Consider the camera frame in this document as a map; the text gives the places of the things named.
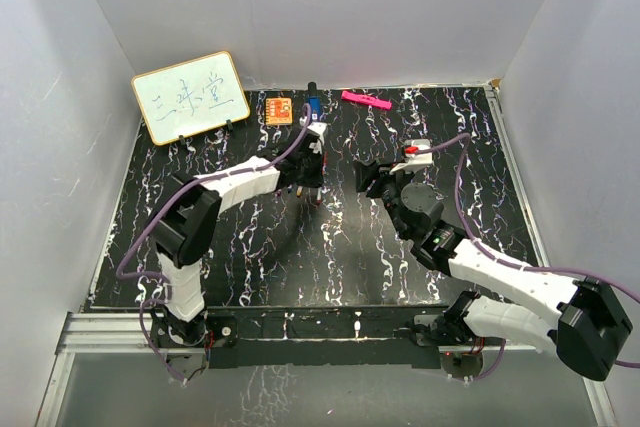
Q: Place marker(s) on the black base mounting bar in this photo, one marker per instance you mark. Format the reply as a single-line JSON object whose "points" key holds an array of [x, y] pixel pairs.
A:
{"points": [[339, 336]]}

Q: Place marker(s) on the orange mini notebook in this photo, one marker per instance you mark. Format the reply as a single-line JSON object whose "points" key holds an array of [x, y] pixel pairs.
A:
{"points": [[278, 111]]}

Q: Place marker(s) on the pink plastic clip bar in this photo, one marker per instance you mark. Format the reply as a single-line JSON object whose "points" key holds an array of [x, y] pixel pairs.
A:
{"points": [[366, 100]]}

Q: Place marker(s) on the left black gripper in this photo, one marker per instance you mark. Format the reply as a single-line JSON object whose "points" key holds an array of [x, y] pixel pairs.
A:
{"points": [[315, 181]]}

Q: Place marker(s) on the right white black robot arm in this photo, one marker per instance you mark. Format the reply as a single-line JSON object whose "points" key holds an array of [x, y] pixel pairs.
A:
{"points": [[579, 320]]}

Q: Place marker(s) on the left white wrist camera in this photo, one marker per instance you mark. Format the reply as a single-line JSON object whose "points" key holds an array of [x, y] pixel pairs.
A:
{"points": [[314, 139]]}

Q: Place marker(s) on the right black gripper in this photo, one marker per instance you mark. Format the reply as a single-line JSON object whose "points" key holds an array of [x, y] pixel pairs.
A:
{"points": [[368, 173]]}

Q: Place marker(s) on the small whiteboard with wooden frame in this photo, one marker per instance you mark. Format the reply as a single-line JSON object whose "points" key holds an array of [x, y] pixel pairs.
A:
{"points": [[190, 98]]}

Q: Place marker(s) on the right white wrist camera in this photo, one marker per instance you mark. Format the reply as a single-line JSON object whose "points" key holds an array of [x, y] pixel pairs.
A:
{"points": [[415, 156]]}

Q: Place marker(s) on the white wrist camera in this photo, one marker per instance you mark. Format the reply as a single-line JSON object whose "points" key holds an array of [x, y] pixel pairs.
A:
{"points": [[415, 156], [314, 139]]}

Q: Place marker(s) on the aluminium frame rail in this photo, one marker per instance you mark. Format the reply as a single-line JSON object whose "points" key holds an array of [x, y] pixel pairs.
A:
{"points": [[108, 372]]}

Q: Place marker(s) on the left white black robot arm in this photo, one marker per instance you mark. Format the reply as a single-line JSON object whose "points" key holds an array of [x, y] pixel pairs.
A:
{"points": [[184, 234]]}

